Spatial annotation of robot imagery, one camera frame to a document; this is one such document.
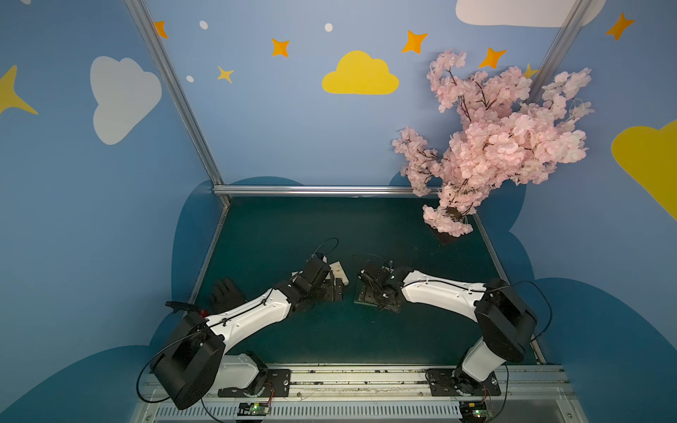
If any black glove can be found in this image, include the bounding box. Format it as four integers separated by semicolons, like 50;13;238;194
207;278;247;315

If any black red handled tool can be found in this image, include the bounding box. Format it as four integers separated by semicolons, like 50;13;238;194
165;301;208;317

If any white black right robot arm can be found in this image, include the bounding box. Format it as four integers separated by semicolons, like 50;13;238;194
357;261;538;387

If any green circuit board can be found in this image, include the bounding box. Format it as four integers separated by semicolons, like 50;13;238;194
237;403;271;418
459;402;490;423

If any aluminium frame post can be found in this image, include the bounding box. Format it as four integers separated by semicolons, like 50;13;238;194
527;0;593;103
123;0;224;185

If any left aluminium frame post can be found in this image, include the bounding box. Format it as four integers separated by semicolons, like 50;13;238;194
123;0;224;185

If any brown tree base plate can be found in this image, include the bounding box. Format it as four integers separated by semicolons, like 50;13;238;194
432;208;468;245

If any right aluminium frame post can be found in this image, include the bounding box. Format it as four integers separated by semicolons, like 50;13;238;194
527;0;593;103

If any green jewelry box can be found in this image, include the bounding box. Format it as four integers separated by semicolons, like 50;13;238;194
354;286;401;313

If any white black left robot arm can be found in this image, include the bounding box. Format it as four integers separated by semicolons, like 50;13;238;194
149;253;348;410

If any pink cherry blossom tree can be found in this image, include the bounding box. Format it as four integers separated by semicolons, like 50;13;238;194
392;50;593;237

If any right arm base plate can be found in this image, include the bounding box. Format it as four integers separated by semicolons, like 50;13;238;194
424;368;502;398

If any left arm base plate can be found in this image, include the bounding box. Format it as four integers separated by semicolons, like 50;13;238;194
218;368;292;398

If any left green circuit board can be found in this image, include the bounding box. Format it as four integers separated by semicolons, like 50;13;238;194
237;403;271;418

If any white flower gift box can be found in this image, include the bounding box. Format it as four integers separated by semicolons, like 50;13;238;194
330;262;349;287

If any right green circuit board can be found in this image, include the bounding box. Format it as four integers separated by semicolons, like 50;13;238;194
459;402;490;423

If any front aluminium rail track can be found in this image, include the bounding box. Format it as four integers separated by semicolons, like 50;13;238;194
131;364;587;422

